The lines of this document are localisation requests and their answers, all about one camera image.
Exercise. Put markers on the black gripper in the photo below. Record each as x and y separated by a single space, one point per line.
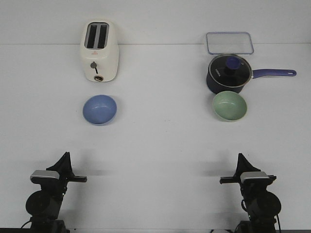
243 165
56 184

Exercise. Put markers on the green bowl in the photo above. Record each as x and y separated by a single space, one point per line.
229 106

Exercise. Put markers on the blue bowl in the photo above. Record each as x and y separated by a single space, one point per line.
99 110

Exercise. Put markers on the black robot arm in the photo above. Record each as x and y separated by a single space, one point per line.
44 205
261 206

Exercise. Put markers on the glass pot lid blue knob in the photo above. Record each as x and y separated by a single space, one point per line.
230 70

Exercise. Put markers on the clear rectangular container lid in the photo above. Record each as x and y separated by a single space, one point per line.
229 42

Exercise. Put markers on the white two-slot toaster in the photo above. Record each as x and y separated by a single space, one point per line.
99 51

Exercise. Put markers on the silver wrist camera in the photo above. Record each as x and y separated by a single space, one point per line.
249 178
43 176

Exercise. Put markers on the blue saucepan with handle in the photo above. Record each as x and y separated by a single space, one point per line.
217 88

